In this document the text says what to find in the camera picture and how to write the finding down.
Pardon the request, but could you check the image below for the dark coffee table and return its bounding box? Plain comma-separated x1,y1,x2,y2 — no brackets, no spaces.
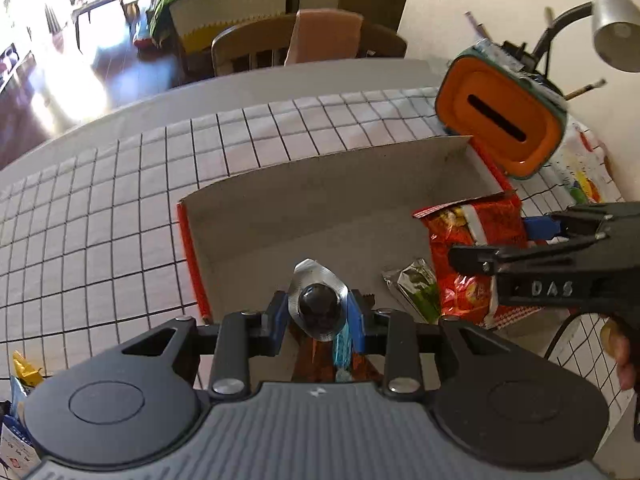
72,0,131,56

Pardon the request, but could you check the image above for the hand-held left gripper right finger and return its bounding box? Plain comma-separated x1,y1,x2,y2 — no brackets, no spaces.
346,289,516,397

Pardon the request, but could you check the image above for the colourful plastic bag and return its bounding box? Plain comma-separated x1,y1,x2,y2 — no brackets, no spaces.
547,120,626,206

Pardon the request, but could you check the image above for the silver foil snack packet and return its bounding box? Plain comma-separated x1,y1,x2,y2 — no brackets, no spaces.
287,258,353,383

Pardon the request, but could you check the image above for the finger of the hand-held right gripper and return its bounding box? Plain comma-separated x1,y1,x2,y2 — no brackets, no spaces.
522,201,617,242
447,230,615,277

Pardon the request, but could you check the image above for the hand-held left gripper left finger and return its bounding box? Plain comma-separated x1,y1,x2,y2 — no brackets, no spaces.
112,290,292,401

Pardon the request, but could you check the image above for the green snack packet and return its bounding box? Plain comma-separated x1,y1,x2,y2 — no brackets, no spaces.
382,258,442,325

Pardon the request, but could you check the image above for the brown snack packet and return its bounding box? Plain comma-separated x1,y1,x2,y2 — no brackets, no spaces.
292,335,386,383

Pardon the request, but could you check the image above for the yellow snack packet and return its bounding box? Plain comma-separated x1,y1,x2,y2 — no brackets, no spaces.
11,350,46,388

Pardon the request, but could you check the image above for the white checkered tablecloth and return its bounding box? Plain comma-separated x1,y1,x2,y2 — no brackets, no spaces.
0,85,640,480

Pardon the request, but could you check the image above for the red cardboard box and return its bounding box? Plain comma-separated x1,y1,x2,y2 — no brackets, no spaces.
176,135,556,386

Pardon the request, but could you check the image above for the person's right hand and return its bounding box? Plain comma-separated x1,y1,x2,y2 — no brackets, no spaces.
601,319,640,392

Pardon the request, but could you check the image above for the pink towel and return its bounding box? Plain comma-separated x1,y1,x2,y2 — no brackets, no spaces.
284,8,364,66

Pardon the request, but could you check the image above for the orange tissue box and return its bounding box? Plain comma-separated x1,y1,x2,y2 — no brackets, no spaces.
434,45,568,181

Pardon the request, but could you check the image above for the grey desk lamp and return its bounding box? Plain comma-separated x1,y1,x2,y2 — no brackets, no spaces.
530,0,640,73

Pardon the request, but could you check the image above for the white blue snack packet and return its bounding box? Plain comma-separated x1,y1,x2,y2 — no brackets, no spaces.
0,377,41,476

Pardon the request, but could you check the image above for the wooden chair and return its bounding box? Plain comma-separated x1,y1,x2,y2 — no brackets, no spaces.
357,22,408,58
211,12,298,77

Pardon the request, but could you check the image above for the red snack packet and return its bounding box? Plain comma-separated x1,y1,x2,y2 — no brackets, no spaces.
412,195,543,330

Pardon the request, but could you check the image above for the beige sofa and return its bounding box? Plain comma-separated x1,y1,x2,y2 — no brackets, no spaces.
167,0,288,53

